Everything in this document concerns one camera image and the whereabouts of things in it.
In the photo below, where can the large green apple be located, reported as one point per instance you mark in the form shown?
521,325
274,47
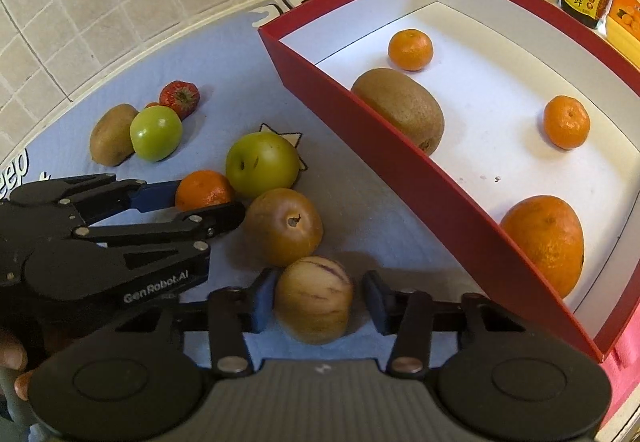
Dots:
262,164

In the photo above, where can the person's left hand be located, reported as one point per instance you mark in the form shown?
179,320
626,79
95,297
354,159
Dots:
12,354

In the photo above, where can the purple striped pepino melon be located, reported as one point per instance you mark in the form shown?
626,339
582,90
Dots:
313,299

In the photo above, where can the red strawberry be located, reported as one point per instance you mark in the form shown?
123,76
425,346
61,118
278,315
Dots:
180,98

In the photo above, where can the small green apple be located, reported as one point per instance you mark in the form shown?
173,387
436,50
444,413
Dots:
156,132

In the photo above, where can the red cardboard box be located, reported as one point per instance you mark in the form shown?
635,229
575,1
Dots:
400,171

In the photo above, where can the pink cloth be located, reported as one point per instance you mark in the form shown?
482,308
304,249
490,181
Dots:
622,372

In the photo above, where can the round brown fruit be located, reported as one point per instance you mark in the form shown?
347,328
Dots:
282,227

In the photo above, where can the large orange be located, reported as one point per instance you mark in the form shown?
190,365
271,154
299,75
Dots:
547,242

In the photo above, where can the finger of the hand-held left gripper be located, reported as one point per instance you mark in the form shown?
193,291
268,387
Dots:
160,196
225,217

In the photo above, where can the brown kiwi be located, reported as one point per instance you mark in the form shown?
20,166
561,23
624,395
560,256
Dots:
405,106
110,134

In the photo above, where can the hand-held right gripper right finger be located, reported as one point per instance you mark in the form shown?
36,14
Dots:
375,302

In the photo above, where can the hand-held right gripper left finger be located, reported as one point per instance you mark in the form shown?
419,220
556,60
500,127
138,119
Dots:
262,299

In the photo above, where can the blue printed mat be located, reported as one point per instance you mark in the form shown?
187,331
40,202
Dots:
225,71

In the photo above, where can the small mandarin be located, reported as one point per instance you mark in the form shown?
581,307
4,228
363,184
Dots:
205,189
151,105
566,121
410,50

